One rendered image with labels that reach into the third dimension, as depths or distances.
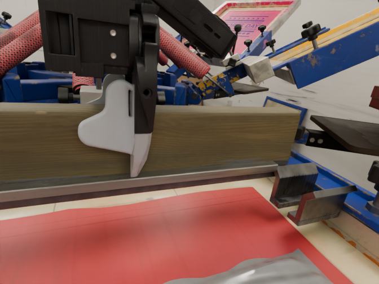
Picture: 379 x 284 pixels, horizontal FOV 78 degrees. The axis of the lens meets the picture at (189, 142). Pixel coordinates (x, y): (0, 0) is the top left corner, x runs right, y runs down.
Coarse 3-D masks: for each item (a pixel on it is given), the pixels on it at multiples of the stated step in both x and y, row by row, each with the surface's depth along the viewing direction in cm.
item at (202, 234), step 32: (224, 192) 38; (256, 192) 39; (160, 224) 30; (192, 224) 30; (224, 224) 31; (256, 224) 32; (288, 224) 32; (160, 256) 25; (192, 256) 26; (224, 256) 26; (256, 256) 26; (320, 256) 27
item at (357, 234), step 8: (344, 216) 30; (352, 216) 30; (328, 224) 33; (336, 224) 32; (344, 224) 30; (352, 224) 29; (360, 224) 29; (336, 232) 32; (344, 232) 31; (352, 232) 30; (360, 232) 29; (368, 232) 28; (376, 232) 27; (352, 240) 30; (360, 240) 29; (368, 240) 28; (376, 240) 27; (360, 248) 29; (368, 248) 28; (376, 248) 27; (368, 256) 28; (376, 256) 27; (376, 264) 27
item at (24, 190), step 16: (96, 176) 23; (112, 176) 23; (128, 176) 23; (144, 176) 24; (160, 176) 24; (176, 176) 25; (192, 176) 25; (208, 176) 26; (224, 176) 27; (0, 192) 19; (16, 192) 20; (32, 192) 20; (48, 192) 20; (64, 192) 21; (80, 192) 22
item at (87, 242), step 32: (0, 224) 27; (32, 224) 27; (64, 224) 28; (96, 224) 28; (128, 224) 29; (0, 256) 23; (32, 256) 23; (64, 256) 24; (96, 256) 24; (128, 256) 25
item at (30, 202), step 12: (204, 180) 29; (216, 180) 30; (228, 180) 31; (240, 180) 32; (96, 192) 25; (108, 192) 25; (120, 192) 26; (132, 192) 26; (0, 204) 22; (12, 204) 22; (24, 204) 22; (36, 204) 23
